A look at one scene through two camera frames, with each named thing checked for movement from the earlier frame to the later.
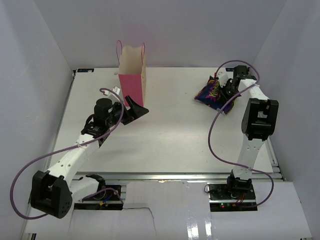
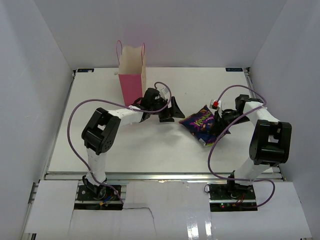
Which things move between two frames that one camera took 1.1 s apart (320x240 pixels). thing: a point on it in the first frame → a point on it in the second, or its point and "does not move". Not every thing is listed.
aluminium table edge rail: x=178 y=177 does not move
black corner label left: x=85 y=70 does not move
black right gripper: x=223 y=89 → x=219 y=124
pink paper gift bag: x=132 y=72 does not move
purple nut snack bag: x=211 y=94 → x=199 y=124
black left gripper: x=130 y=114 → x=170 y=113
